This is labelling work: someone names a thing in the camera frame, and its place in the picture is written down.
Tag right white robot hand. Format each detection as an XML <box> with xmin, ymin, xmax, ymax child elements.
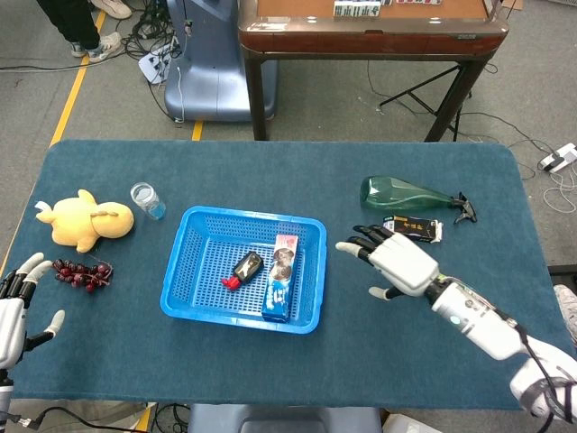
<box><xmin>335</xmin><ymin>224</ymin><xmax>441</xmax><ymax>301</ymax></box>

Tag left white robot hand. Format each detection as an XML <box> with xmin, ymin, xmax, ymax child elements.
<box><xmin>0</xmin><ymin>252</ymin><xmax>66</xmax><ymax>372</ymax></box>

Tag blue cookie box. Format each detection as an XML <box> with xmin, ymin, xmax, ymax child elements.
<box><xmin>261</xmin><ymin>234</ymin><xmax>300</xmax><ymax>323</ymax></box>

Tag blue plastic mesh basket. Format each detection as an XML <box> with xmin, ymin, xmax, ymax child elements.
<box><xmin>160</xmin><ymin>206</ymin><xmax>327</xmax><ymax>336</ymax></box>

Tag black paper carton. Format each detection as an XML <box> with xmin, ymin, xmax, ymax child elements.
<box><xmin>381</xmin><ymin>215</ymin><xmax>444</xmax><ymax>245</ymax></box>

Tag green spray bottle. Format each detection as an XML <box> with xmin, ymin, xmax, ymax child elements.
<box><xmin>359</xmin><ymin>176</ymin><xmax>479</xmax><ymax>226</ymax></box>

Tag dark red grape bunch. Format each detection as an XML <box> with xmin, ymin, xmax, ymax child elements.
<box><xmin>52</xmin><ymin>256</ymin><xmax>114</xmax><ymax>294</ymax></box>

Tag yellow plush duck toy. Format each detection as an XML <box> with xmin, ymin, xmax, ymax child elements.
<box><xmin>34</xmin><ymin>189</ymin><xmax>135</xmax><ymax>253</ymax></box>

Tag teal felt table cloth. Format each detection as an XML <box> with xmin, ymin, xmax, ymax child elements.
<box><xmin>0</xmin><ymin>138</ymin><xmax>577</xmax><ymax>412</ymax></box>

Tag white plastic box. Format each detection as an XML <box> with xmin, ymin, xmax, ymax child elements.
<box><xmin>382</xmin><ymin>412</ymin><xmax>434</xmax><ymax>433</ymax></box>

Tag clear glass jar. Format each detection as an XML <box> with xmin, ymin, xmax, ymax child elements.
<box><xmin>130</xmin><ymin>181</ymin><xmax>167</xmax><ymax>222</ymax></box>

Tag white power strip grey adapter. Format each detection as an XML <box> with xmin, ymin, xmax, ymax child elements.
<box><xmin>538</xmin><ymin>143</ymin><xmax>577</xmax><ymax>174</ymax></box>

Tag grey blue robot torso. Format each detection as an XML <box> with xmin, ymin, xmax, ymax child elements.
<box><xmin>187</xmin><ymin>403</ymin><xmax>384</xmax><ymax>433</ymax></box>

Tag brown mahjong table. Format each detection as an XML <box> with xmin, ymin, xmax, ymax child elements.
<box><xmin>237</xmin><ymin>0</ymin><xmax>510</xmax><ymax>143</ymax></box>

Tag mahjong tile row green faces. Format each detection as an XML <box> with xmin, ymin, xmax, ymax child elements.
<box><xmin>333</xmin><ymin>0</ymin><xmax>382</xmax><ymax>18</ymax></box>

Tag blue grey machine base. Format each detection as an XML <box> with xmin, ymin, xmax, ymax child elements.
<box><xmin>163</xmin><ymin>0</ymin><xmax>279</xmax><ymax>124</ymax></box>

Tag white power strip with plugs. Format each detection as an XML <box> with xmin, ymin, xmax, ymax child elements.
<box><xmin>137</xmin><ymin>42</ymin><xmax>181</xmax><ymax>86</ymax></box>

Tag person with white sneakers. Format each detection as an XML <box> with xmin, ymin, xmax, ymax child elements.
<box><xmin>35</xmin><ymin>0</ymin><xmax>133</xmax><ymax>64</ymax></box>

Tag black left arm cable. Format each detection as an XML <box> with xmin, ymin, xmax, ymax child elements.
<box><xmin>0</xmin><ymin>405</ymin><xmax>150</xmax><ymax>433</ymax></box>

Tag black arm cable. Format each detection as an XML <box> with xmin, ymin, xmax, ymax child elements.
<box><xmin>0</xmin><ymin>405</ymin><xmax>150</xmax><ymax>433</ymax></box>
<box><xmin>495</xmin><ymin>310</ymin><xmax>577</xmax><ymax>433</ymax></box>

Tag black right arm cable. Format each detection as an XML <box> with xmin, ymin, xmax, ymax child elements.
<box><xmin>495</xmin><ymin>310</ymin><xmax>577</xmax><ymax>433</ymax></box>

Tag tangled black floor cables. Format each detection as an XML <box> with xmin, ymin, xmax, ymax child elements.
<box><xmin>121</xmin><ymin>0</ymin><xmax>184</xmax><ymax>62</ymax></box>

